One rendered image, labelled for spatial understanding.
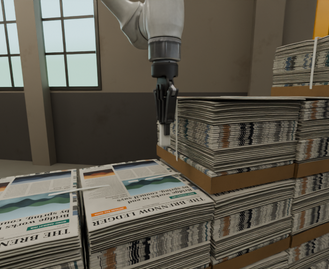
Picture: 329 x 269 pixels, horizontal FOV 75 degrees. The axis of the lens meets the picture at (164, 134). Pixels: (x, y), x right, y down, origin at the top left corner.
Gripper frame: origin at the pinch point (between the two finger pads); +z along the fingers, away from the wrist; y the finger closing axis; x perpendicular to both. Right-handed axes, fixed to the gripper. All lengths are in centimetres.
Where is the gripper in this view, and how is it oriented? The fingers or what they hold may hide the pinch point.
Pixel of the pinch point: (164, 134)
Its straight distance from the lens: 63.4
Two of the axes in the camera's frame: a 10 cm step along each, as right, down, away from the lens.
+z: 0.0, 9.8, 1.9
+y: -3.9, -1.7, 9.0
